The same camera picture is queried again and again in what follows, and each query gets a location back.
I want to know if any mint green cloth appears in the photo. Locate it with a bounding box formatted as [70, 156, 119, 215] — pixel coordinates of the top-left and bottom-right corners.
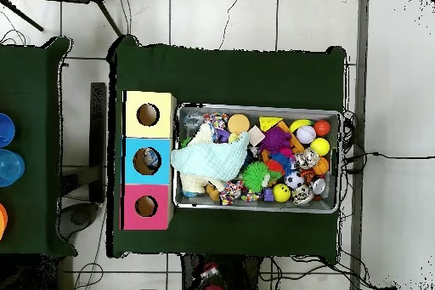
[169, 122, 251, 182]

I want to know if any clear wrapper with blue print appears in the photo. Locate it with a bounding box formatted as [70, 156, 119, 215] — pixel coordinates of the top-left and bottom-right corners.
[182, 112, 205, 131]

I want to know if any clear plastic wrapper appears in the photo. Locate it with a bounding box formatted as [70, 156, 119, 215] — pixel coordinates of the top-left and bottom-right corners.
[143, 152, 161, 171]

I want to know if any clear mesh bin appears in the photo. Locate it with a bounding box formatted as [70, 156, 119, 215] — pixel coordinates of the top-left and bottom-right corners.
[174, 104, 343, 214]

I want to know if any wooden three-hole sorting box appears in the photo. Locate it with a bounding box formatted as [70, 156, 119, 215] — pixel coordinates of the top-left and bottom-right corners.
[121, 90, 178, 231]

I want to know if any orange round disc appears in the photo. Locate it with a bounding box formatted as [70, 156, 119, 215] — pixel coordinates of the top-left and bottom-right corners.
[227, 113, 251, 135]

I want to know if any wooden cube block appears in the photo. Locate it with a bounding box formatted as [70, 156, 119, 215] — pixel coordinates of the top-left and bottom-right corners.
[247, 125, 266, 146]

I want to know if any green spiky ball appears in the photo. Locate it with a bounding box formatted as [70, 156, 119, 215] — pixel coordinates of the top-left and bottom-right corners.
[242, 162, 272, 194]

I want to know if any purple spiky ball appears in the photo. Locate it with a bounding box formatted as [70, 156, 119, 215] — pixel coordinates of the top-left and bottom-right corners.
[257, 125, 294, 156]

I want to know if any dark green table cloth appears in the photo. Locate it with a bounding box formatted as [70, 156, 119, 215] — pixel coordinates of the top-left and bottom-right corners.
[107, 34, 347, 260]

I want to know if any yellow smiley face ball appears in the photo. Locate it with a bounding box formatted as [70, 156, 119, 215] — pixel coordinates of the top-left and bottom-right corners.
[272, 184, 292, 204]

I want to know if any crushed silver can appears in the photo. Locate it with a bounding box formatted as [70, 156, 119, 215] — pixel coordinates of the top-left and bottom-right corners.
[297, 148, 320, 169]

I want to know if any red ball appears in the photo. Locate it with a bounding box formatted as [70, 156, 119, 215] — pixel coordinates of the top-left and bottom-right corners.
[313, 118, 332, 135]

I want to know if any dark green side-table cloth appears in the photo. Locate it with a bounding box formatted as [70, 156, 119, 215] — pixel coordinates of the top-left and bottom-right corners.
[0, 37, 77, 259]

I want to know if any light blue plastic cup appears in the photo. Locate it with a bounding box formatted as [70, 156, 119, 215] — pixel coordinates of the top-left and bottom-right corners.
[0, 149, 26, 189]

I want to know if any dark blue plastic cup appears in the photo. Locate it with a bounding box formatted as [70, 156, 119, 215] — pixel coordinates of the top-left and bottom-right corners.
[0, 112, 16, 149]

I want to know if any orange plastic cup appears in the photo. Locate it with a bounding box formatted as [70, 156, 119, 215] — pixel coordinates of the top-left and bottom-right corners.
[0, 202, 8, 240]

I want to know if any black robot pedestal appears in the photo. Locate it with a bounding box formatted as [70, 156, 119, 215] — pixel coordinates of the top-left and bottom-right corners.
[179, 254, 274, 290]

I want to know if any black floor cable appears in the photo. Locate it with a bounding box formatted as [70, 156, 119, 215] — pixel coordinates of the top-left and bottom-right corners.
[342, 148, 435, 168]

